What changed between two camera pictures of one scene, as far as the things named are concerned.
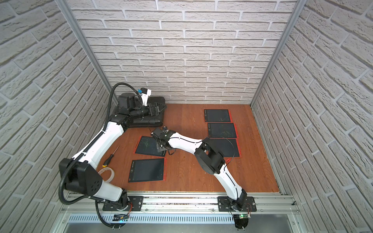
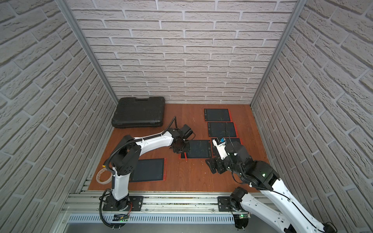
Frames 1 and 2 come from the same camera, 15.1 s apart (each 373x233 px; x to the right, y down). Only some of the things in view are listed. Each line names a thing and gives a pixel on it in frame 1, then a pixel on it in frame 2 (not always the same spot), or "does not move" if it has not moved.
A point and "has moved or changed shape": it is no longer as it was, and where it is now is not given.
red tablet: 217,115 does not move
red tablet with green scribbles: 222,130 does not move
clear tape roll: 112,174 does not move
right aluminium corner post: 298,6 does not move
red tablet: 147,145 has moved or changed shape
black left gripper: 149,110 → 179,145
